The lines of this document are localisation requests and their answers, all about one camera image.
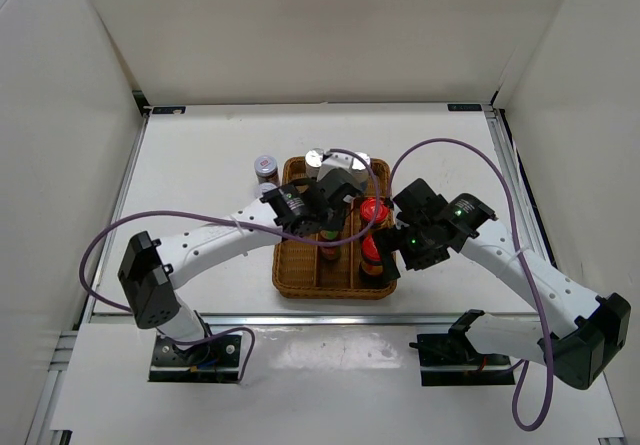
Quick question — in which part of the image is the aluminium table rail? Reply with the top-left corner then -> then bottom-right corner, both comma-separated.
81,312 -> 538,327

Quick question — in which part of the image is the woven wicker divided basket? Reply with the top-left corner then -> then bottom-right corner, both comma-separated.
272,156 -> 397,300

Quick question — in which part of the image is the purple lid jar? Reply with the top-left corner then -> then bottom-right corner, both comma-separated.
254,155 -> 280,186
255,182 -> 278,198

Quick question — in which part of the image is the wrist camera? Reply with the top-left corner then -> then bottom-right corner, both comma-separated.
392,178 -> 447,225
316,152 -> 366,204

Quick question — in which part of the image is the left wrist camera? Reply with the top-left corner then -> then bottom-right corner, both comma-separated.
316,152 -> 366,204

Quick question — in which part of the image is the silver lid spice jar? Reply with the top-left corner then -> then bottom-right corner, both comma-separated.
351,152 -> 371,192
304,148 -> 325,180

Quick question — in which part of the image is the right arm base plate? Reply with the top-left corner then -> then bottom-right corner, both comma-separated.
409,333 -> 515,387

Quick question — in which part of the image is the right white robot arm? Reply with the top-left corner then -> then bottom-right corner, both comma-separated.
373,192 -> 631,390

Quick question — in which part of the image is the red lid chili jar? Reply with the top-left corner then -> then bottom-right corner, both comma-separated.
359,235 -> 385,288
359,197 -> 393,241

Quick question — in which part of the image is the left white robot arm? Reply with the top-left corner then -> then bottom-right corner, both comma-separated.
117,178 -> 358,365

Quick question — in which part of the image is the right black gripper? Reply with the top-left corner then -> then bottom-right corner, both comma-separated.
372,219 -> 450,284

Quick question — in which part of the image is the sauce bottle yellow cap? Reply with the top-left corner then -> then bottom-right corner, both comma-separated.
318,230 -> 341,262

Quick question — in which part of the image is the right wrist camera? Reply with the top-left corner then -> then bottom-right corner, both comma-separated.
392,178 -> 447,225

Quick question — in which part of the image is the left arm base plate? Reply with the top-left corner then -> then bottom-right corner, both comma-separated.
148,329 -> 243,384

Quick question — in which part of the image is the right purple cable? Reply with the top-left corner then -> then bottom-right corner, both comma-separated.
387,137 -> 557,432

